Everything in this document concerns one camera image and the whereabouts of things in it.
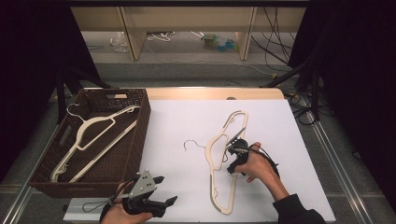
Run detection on person's left hand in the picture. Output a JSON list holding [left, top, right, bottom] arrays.
[[100, 181, 154, 224]]

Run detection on metal floor rail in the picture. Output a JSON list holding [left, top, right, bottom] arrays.
[[298, 95, 375, 224], [0, 123, 61, 224]]

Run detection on colourful plastic toys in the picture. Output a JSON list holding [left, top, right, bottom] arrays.
[[200, 32, 240, 53]]

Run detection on hanging black cables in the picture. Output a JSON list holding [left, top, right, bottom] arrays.
[[249, 7, 297, 68]]

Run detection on cream plastic clothes hanger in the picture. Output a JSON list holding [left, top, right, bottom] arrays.
[[182, 109, 250, 217], [49, 102, 141, 184]]

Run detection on hand-held gripper cable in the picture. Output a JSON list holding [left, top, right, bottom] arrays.
[[229, 145, 280, 179], [81, 176, 140, 215]]

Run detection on dark curtain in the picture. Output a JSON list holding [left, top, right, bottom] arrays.
[[0, 0, 101, 185], [287, 0, 396, 213]]

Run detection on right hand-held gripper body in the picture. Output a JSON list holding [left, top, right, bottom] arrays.
[[226, 127, 250, 175]]

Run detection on beige wooden desk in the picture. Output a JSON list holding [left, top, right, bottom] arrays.
[[70, 7, 307, 62]]

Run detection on person's right hand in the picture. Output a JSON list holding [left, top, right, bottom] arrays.
[[234, 142, 280, 188]]

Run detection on black tripod stand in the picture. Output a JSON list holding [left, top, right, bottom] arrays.
[[259, 58, 322, 123], [55, 65, 112, 124]]

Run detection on white table mat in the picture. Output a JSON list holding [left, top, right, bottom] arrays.
[[64, 98, 337, 224]]

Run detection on right hand-held gripper cable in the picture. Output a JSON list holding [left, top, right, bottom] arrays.
[[229, 145, 280, 179]]

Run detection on light wooden table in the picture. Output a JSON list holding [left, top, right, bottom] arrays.
[[145, 87, 285, 101]]

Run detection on clear plastic bag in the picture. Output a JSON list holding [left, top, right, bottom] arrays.
[[109, 31, 130, 53]]

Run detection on brown woven plastic basket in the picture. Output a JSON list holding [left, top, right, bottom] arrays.
[[28, 88, 152, 199]]

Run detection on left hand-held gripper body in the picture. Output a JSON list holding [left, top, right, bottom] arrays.
[[121, 169, 168, 218]]

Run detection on black floor cables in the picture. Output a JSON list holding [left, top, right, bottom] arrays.
[[281, 89, 325, 126]]

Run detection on white cord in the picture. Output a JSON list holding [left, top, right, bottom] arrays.
[[147, 30, 177, 43]]

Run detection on left hand-held gripper cable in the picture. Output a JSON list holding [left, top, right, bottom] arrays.
[[81, 176, 140, 215]]

